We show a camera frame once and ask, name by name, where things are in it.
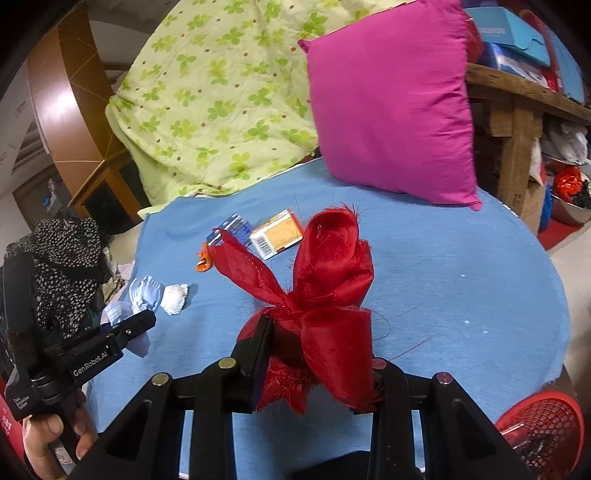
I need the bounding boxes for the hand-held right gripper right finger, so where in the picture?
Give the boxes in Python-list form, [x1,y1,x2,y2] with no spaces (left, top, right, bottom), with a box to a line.
[353,357,536,480]

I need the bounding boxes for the red ribbon bow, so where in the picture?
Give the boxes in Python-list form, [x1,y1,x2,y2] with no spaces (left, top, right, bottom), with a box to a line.
[208,202,393,416]

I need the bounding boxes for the orange-red plastic bag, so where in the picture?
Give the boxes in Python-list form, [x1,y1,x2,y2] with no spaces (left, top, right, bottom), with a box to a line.
[554,167,583,199]

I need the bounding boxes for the light blue face mask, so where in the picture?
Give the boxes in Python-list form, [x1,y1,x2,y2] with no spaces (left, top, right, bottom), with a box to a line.
[102,275,164,358]

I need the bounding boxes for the person's left hand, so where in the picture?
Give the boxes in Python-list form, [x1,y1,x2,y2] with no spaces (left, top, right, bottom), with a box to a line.
[23,391,100,480]

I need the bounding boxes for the brown wooden cabinet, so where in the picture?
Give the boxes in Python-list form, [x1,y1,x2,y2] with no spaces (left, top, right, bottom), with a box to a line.
[27,9,153,222]

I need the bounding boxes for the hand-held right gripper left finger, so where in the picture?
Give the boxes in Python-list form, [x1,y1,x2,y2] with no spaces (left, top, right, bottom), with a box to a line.
[85,315,278,480]

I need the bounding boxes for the blue blanket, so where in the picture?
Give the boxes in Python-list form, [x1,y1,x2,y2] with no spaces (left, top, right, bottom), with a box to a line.
[85,157,570,480]

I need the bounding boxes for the white plastic bag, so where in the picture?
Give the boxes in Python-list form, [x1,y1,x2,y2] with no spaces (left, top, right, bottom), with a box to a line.
[542,122,591,164]

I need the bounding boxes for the pink pillow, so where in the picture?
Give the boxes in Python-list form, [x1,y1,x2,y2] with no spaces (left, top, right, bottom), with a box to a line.
[298,0,482,212]

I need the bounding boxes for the shiny red bag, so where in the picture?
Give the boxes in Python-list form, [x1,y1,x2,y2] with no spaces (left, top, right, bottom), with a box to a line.
[463,11,483,63]

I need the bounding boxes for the red cardboard box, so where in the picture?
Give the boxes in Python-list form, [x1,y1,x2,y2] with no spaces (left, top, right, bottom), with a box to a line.
[531,11,561,90]

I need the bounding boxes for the metal basin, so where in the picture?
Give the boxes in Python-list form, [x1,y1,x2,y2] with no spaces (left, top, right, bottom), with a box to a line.
[547,159,591,227]

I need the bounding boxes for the red printed bag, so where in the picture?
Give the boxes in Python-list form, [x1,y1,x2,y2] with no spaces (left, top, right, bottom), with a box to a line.
[0,376,77,467]

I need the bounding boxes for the light blue cardboard box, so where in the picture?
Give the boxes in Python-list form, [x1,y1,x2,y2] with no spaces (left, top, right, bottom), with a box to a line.
[464,7,552,65]

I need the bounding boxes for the beige cloth pile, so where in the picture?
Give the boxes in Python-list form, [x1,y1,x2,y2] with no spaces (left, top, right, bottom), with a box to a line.
[104,231,144,296]

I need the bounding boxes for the wooden bench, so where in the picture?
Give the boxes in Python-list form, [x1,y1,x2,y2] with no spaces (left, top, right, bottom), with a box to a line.
[466,62,591,217]

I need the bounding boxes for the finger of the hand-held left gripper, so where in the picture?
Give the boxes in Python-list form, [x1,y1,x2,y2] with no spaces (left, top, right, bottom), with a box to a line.
[99,309,157,344]

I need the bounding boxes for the blue white packet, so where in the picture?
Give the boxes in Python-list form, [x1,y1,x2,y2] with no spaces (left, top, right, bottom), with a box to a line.
[482,41,552,88]

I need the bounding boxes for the red floor mat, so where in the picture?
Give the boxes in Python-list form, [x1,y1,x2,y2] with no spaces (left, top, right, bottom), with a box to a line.
[538,219,583,252]

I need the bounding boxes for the green clover quilt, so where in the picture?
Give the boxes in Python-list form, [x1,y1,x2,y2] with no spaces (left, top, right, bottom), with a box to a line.
[105,0,416,206]

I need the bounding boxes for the red plastic basket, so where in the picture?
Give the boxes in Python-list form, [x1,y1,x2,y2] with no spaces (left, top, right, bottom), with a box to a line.
[495,392,585,480]

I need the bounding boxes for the black white dotted cloth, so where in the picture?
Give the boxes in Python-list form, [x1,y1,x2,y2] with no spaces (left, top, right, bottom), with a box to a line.
[4,217,112,342]

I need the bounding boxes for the orange medicine box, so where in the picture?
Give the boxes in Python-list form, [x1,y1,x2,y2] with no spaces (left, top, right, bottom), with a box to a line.
[249,209,304,260]

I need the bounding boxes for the blue toothpaste box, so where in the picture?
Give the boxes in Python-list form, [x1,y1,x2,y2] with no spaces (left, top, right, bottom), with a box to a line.
[206,213,254,252]

